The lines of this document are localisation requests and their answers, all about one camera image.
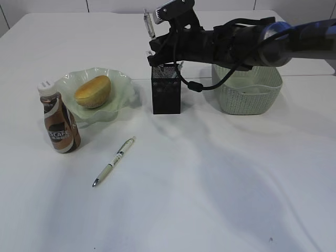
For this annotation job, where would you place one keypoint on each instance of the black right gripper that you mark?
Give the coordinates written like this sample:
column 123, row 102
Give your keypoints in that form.
column 208, row 46

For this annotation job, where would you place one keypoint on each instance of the clear grey pen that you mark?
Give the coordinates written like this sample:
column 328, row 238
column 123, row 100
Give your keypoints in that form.
column 179, row 67

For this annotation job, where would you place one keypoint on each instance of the white grey pen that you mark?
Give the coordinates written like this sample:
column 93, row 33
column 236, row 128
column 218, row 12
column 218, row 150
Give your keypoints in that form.
column 147, row 17

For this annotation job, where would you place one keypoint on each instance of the sugared bread bun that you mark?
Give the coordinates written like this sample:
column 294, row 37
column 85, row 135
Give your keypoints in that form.
column 93, row 93

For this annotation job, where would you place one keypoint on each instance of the beige grip pen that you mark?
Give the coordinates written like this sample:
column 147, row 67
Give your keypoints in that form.
column 112, row 164

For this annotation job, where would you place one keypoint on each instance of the brown Nescafe coffee bottle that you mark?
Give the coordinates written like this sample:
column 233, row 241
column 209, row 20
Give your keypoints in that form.
column 59, row 121

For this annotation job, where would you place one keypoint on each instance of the black blue right robot arm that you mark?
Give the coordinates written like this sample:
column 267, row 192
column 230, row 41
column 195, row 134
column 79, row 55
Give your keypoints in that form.
column 267, row 45

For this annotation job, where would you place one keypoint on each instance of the green plastic woven basket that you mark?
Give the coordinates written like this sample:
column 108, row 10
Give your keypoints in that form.
column 249, row 92

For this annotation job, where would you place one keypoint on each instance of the black mesh pen holder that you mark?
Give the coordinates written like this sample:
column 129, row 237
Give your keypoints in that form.
column 166, row 90

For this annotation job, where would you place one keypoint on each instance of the green glass ruffled plate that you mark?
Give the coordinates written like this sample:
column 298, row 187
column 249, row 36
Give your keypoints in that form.
column 122, row 94

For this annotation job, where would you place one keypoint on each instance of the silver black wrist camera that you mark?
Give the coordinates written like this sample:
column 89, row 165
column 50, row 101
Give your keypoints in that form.
column 177, row 12

